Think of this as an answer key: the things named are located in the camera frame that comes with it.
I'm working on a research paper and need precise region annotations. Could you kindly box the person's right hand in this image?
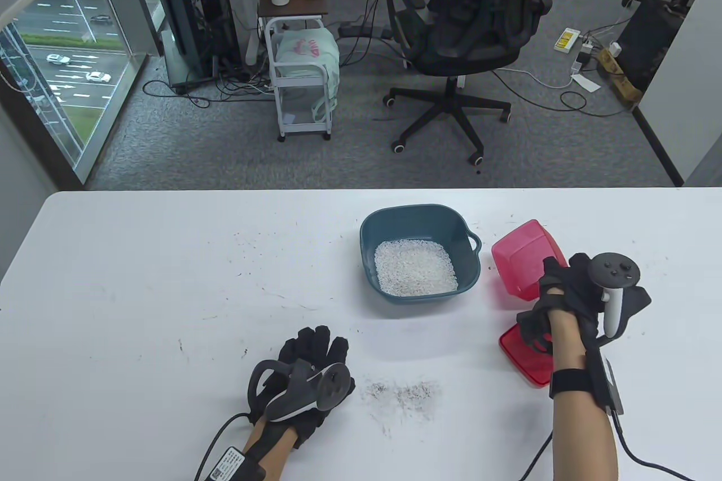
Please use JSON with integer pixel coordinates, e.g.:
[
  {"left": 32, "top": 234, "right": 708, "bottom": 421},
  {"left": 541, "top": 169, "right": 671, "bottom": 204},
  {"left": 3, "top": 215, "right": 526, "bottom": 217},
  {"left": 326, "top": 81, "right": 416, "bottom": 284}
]
[{"left": 516, "top": 253, "right": 652, "bottom": 358}]

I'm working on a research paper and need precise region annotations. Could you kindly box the person's left hand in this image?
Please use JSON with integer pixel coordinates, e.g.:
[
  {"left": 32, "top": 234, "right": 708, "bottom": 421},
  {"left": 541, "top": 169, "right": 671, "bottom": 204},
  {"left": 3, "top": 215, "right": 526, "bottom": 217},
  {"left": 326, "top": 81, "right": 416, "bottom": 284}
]
[{"left": 248, "top": 325, "right": 356, "bottom": 445}]

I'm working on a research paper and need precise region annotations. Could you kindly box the red plastic container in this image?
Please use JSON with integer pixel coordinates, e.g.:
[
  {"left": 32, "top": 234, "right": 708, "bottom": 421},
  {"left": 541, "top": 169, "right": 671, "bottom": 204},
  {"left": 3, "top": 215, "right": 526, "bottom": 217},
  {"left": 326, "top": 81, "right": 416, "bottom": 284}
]
[{"left": 491, "top": 219, "right": 569, "bottom": 301}]

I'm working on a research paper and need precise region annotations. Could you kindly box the red container lid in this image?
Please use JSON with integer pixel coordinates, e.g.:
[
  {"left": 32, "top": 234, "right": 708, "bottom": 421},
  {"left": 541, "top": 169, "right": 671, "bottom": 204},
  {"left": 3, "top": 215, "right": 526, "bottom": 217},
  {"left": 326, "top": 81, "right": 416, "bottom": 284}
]
[{"left": 499, "top": 323, "right": 556, "bottom": 389}]

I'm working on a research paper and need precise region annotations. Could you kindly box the white rice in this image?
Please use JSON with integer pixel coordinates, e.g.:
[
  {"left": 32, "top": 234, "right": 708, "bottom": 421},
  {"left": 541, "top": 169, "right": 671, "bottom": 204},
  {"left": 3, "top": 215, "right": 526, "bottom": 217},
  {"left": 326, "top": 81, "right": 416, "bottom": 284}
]
[{"left": 374, "top": 240, "right": 459, "bottom": 297}]

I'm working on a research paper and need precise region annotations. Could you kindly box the teal plastic basin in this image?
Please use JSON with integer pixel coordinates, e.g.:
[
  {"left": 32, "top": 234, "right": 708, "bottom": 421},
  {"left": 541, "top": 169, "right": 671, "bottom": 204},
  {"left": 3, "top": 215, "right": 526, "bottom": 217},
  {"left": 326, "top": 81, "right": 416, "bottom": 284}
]
[{"left": 359, "top": 204, "right": 483, "bottom": 306}]

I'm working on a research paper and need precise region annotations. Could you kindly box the person's left forearm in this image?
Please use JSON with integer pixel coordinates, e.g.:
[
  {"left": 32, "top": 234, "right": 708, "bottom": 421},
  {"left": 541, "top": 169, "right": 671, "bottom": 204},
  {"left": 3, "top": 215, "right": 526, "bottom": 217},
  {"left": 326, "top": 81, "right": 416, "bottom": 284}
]
[{"left": 243, "top": 419, "right": 297, "bottom": 481}]

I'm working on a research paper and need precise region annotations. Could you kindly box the grey right hand controller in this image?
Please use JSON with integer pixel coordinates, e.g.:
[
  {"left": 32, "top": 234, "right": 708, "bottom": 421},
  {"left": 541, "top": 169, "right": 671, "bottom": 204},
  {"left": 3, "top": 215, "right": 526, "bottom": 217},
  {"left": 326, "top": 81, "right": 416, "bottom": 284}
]
[{"left": 587, "top": 251, "right": 642, "bottom": 338}]

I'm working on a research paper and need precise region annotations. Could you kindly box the grey hand controller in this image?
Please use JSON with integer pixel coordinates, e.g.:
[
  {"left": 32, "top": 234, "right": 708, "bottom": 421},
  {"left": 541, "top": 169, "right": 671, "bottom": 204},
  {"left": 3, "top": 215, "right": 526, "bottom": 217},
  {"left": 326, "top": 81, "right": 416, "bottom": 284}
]
[
  {"left": 247, "top": 358, "right": 353, "bottom": 422},
  {"left": 587, "top": 251, "right": 642, "bottom": 338}
]

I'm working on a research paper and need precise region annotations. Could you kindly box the grey left hand controller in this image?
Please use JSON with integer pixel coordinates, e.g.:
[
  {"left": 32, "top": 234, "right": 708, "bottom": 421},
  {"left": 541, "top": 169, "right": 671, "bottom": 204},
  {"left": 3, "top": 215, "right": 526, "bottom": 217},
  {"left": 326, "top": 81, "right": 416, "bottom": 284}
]
[{"left": 247, "top": 358, "right": 353, "bottom": 422}]

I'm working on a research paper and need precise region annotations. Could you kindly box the black right wrist sensor box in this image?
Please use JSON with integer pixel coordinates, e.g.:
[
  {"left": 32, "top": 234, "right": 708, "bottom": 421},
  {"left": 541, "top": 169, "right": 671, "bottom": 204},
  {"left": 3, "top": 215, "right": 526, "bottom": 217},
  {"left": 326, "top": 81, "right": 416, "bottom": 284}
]
[{"left": 587, "top": 348, "right": 626, "bottom": 417}]

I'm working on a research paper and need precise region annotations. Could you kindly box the black wrist sensor box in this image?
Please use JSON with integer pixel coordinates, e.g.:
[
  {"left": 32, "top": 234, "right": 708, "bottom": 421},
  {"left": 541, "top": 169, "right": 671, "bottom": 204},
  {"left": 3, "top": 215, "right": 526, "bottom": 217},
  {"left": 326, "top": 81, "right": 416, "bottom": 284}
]
[
  {"left": 587, "top": 348, "right": 626, "bottom": 417},
  {"left": 206, "top": 445, "right": 266, "bottom": 481}
]

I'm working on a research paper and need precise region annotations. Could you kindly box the black left wrist sensor box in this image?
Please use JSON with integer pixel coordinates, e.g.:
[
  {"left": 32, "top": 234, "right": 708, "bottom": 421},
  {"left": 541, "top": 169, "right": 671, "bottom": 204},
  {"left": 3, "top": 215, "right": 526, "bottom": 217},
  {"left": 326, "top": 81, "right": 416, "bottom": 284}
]
[{"left": 206, "top": 445, "right": 266, "bottom": 481}]

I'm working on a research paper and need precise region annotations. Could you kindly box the brown cardboard box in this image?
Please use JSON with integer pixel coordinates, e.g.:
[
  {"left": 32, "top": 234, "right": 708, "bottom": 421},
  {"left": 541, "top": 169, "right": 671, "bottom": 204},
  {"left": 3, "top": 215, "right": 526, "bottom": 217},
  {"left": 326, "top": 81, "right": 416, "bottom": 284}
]
[{"left": 597, "top": 48, "right": 644, "bottom": 105}]

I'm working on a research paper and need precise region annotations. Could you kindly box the white power strip with plugs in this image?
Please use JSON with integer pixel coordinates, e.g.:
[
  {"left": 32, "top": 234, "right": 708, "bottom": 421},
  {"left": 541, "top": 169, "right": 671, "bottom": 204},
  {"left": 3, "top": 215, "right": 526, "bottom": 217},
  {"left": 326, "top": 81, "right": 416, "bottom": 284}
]
[{"left": 571, "top": 41, "right": 598, "bottom": 74}]

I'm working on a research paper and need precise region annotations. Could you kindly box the white yellow power strip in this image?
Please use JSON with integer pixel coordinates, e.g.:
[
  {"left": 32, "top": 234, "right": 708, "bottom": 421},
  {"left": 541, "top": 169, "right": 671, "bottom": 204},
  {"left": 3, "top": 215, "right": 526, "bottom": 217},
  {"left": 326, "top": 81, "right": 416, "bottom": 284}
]
[{"left": 553, "top": 28, "right": 582, "bottom": 53}]

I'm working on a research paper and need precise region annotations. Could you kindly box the black office chair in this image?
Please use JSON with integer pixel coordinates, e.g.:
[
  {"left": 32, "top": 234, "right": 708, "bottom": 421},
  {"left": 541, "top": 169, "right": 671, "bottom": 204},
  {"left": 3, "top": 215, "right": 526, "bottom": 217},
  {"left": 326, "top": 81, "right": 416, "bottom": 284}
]
[{"left": 382, "top": 0, "right": 553, "bottom": 167}]

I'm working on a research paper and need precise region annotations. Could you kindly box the black case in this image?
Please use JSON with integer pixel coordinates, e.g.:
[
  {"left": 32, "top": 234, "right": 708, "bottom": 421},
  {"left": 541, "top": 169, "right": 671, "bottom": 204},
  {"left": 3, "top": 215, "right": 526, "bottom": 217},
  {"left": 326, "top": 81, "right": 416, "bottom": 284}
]
[{"left": 618, "top": 0, "right": 686, "bottom": 92}]

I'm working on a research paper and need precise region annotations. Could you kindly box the white rolling cart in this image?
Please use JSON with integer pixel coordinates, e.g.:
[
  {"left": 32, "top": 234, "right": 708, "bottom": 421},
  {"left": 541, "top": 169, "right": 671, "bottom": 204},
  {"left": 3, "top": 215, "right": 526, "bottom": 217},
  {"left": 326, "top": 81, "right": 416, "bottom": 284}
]
[{"left": 258, "top": 0, "right": 333, "bottom": 142}]

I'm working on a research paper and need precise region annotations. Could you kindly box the white plastic bag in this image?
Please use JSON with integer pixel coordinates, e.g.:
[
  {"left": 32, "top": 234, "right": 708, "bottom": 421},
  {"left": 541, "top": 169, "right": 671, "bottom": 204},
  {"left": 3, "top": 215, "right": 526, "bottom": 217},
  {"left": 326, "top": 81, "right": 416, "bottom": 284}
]
[{"left": 274, "top": 30, "right": 341, "bottom": 123}]

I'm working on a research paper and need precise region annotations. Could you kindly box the black computer tower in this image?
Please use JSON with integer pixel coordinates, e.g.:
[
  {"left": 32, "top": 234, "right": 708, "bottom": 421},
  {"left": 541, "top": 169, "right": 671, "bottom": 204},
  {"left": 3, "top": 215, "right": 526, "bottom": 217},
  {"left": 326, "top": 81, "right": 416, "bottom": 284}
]
[{"left": 153, "top": 0, "right": 243, "bottom": 95}]

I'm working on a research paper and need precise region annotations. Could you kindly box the window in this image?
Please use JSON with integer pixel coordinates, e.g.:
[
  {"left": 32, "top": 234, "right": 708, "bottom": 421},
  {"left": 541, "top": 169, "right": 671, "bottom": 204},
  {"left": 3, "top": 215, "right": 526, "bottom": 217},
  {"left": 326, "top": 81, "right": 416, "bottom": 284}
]
[{"left": 0, "top": 0, "right": 147, "bottom": 183}]

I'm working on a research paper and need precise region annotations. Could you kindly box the black right wrist strap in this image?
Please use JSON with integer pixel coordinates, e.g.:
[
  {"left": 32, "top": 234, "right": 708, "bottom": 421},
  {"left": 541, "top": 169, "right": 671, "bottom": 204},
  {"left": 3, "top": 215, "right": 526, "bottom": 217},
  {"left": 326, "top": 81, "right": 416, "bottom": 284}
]
[{"left": 550, "top": 369, "right": 594, "bottom": 400}]

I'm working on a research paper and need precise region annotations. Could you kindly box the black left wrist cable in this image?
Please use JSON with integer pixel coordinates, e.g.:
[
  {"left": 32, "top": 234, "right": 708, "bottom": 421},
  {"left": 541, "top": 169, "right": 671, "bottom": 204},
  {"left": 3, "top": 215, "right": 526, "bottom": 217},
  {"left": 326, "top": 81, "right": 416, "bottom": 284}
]
[{"left": 195, "top": 412, "right": 252, "bottom": 481}]

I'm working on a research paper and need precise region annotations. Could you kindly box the thin black cable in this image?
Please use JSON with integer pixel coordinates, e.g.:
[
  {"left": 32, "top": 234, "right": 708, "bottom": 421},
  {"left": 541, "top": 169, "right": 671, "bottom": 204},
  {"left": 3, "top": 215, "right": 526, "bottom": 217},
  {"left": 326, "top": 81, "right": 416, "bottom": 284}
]
[{"left": 519, "top": 430, "right": 554, "bottom": 481}]

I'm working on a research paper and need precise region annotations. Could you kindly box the thick black braided cable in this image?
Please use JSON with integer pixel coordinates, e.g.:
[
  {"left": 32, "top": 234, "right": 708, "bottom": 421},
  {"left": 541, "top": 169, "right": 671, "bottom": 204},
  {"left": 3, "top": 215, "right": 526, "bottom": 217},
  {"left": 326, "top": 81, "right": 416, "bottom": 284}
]
[{"left": 612, "top": 413, "right": 697, "bottom": 481}]

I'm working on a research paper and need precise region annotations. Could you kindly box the white floor cable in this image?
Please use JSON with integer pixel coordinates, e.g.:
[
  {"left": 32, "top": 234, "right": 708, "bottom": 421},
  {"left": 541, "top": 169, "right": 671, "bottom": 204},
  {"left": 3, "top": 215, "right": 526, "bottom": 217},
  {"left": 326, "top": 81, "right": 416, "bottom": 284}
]
[{"left": 496, "top": 67, "right": 576, "bottom": 90}]

